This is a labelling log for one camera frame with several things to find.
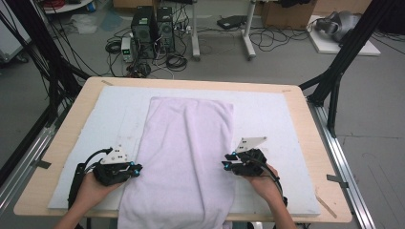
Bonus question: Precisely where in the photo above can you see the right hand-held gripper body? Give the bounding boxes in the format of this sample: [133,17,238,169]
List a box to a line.
[232,136,267,177]

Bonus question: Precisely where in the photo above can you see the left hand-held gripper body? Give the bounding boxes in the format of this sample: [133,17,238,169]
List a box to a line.
[92,145,135,187]

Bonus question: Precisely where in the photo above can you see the lilac towel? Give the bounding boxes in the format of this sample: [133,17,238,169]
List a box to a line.
[117,96,237,229]

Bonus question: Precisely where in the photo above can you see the person's left hand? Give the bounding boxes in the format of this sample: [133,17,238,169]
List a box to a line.
[75,173,123,211]

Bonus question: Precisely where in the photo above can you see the person's right hand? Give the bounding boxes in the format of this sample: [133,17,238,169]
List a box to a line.
[246,165,285,208]

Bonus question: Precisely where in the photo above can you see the white foam mat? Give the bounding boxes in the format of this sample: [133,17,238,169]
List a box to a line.
[47,85,321,216]

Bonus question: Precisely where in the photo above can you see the wooden table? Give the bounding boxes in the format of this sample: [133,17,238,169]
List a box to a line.
[13,75,353,223]

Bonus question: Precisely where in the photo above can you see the grey tape piece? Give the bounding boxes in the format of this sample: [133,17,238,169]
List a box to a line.
[326,174,350,189]
[31,159,53,170]

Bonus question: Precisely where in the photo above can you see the thin wooden stick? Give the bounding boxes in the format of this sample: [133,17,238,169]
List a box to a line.
[314,194,338,219]

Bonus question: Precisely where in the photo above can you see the white power supply unit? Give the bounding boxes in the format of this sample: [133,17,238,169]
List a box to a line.
[120,36,137,63]

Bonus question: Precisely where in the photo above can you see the white desk leg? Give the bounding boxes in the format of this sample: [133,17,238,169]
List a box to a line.
[241,0,258,62]
[190,0,202,62]

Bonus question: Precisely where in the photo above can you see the flat black device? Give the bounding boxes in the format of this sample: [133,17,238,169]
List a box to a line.
[216,14,248,31]

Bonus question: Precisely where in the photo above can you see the wide black computer tower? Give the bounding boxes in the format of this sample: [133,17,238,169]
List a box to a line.
[130,5,158,60]

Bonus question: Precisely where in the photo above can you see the narrow black computer tower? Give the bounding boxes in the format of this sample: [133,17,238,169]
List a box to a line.
[156,6,177,53]

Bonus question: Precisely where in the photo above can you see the white floor board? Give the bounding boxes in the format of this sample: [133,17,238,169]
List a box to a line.
[307,14,382,57]

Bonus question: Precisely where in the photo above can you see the large cardboard box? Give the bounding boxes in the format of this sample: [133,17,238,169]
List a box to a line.
[261,0,318,31]

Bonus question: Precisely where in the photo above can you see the clear plastic sheet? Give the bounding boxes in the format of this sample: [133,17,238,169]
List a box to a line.
[69,13,98,35]

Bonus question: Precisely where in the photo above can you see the white cabinet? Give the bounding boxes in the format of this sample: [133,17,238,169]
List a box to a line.
[0,11,32,64]

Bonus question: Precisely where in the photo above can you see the grey rounded machine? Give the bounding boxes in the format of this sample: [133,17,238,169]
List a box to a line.
[314,10,363,43]

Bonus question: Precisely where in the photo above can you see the round white table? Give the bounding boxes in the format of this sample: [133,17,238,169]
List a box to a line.
[42,0,95,15]

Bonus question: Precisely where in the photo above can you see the aluminium rail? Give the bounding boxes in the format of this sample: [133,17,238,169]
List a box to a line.
[306,96,377,229]
[0,103,73,219]

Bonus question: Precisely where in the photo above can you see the large coil of black cable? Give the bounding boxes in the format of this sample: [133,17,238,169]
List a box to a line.
[164,52,189,73]

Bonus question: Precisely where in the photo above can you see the small coil of black cable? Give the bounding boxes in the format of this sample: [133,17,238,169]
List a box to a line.
[104,39,123,55]

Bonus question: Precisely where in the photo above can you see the loose black floor cables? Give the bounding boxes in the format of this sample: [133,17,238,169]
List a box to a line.
[248,27,310,52]

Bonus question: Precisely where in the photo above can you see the black frame strut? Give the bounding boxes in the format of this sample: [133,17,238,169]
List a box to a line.
[5,0,92,128]
[298,0,399,138]

